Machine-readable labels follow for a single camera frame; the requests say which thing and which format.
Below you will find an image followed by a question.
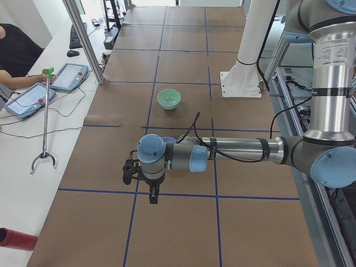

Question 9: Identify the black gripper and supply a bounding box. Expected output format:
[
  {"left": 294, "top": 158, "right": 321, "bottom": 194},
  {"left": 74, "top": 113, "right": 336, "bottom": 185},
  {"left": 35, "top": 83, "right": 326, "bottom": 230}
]
[{"left": 145, "top": 178, "right": 162, "bottom": 204}]

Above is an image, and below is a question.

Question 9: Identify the blue bowl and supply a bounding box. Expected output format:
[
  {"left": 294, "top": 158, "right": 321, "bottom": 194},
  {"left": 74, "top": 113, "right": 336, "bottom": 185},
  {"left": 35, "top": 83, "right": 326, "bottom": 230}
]
[{"left": 162, "top": 136, "right": 177, "bottom": 143}]

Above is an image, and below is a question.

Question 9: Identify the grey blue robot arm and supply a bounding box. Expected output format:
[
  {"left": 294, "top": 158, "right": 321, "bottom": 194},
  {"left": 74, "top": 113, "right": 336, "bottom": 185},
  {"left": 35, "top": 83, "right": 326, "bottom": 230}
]
[{"left": 123, "top": 1, "right": 355, "bottom": 204}]

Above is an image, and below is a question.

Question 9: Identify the green bowl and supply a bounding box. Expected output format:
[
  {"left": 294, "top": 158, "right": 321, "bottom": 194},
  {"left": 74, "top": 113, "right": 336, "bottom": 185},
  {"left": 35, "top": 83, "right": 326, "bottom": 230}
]
[{"left": 157, "top": 88, "right": 181, "bottom": 110}]

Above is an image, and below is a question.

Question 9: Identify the teach pendant far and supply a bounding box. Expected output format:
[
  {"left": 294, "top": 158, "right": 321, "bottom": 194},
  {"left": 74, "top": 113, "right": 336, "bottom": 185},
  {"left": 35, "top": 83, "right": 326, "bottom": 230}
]
[{"left": 50, "top": 63, "right": 88, "bottom": 92}]

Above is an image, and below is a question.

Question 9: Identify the teach pendant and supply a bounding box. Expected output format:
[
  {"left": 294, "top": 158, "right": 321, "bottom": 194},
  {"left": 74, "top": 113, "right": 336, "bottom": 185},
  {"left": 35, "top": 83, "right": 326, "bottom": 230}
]
[
  {"left": 50, "top": 63, "right": 88, "bottom": 92},
  {"left": 4, "top": 83, "right": 47, "bottom": 119}
]

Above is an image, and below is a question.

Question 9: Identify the red cylinder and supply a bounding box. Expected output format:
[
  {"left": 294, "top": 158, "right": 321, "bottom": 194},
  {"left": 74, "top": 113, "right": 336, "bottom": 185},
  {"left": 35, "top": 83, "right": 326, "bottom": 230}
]
[{"left": 1, "top": 228, "right": 38, "bottom": 251}]

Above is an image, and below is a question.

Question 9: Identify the teach pendant near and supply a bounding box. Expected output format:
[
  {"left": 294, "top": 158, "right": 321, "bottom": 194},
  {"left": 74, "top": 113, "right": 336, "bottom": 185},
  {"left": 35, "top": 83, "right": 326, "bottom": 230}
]
[{"left": 4, "top": 83, "right": 47, "bottom": 119}]

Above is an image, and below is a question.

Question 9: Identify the silver reacher grabber tool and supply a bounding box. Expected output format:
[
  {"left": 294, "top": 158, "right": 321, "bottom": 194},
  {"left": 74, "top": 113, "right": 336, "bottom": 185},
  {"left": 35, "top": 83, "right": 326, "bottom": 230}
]
[{"left": 30, "top": 67, "right": 56, "bottom": 175}]

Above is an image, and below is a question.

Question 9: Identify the black computer mouse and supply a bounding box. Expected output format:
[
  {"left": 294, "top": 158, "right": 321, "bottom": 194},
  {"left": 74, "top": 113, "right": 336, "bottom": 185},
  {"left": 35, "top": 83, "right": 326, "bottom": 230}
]
[{"left": 67, "top": 50, "right": 80, "bottom": 57}]

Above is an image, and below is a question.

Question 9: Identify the black keyboard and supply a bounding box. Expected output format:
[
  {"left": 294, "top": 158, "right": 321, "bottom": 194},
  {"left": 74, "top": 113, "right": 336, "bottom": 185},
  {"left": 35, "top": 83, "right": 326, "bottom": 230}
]
[{"left": 69, "top": 25, "right": 82, "bottom": 50}]

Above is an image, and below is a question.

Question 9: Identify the person in black shirt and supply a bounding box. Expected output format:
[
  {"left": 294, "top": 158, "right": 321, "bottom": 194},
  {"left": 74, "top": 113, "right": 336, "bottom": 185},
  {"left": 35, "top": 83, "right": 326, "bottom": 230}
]
[{"left": 1, "top": 23, "right": 47, "bottom": 90}]

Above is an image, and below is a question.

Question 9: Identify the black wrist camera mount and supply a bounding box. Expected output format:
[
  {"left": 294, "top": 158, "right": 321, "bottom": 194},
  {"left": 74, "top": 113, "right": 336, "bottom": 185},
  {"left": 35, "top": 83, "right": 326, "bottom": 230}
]
[{"left": 122, "top": 159, "right": 144, "bottom": 185}]

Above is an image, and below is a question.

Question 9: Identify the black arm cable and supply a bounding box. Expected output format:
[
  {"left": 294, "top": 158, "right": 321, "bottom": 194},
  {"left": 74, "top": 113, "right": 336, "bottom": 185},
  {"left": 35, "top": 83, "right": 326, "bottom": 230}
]
[{"left": 184, "top": 111, "right": 312, "bottom": 163}]

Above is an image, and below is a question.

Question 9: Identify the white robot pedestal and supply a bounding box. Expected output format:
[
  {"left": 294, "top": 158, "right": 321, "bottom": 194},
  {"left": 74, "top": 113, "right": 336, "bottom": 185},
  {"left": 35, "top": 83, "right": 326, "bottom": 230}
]
[{"left": 220, "top": 0, "right": 279, "bottom": 98}]

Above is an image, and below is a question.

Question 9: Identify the aluminium frame post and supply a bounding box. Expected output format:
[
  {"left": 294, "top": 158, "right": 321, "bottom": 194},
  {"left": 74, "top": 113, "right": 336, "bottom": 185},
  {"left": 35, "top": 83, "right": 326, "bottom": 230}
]
[{"left": 62, "top": 0, "right": 104, "bottom": 85}]

